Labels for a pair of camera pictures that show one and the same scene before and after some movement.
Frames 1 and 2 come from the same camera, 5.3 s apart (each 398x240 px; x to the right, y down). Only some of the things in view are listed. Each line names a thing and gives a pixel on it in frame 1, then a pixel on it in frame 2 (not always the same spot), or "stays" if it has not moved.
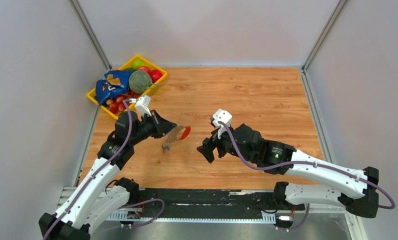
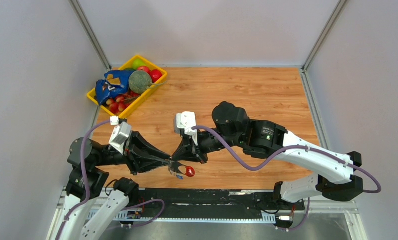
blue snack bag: x=115 y=83 stays
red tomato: x=155 y=75 stays
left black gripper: x=161 y=125 to x=138 y=145
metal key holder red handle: x=178 y=132 to x=190 y=171
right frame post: x=331 y=22 stays
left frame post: x=76 y=5 stays
